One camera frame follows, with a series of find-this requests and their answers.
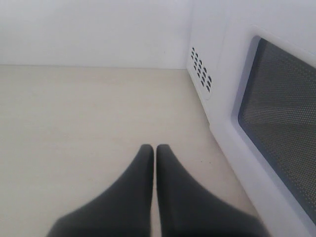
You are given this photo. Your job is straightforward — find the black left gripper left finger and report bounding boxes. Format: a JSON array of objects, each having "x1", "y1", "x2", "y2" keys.
[{"x1": 48, "y1": 144, "x2": 154, "y2": 237}]

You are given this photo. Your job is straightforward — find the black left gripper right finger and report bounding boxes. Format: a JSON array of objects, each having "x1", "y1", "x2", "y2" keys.
[{"x1": 156, "y1": 144, "x2": 269, "y2": 237}]

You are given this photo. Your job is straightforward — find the white microwave door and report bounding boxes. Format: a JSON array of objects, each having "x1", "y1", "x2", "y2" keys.
[{"x1": 210, "y1": 0, "x2": 316, "y2": 237}]

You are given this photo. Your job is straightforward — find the white Midea microwave oven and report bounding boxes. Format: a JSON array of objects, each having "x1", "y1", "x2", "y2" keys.
[{"x1": 185, "y1": 0, "x2": 247, "y2": 129}]

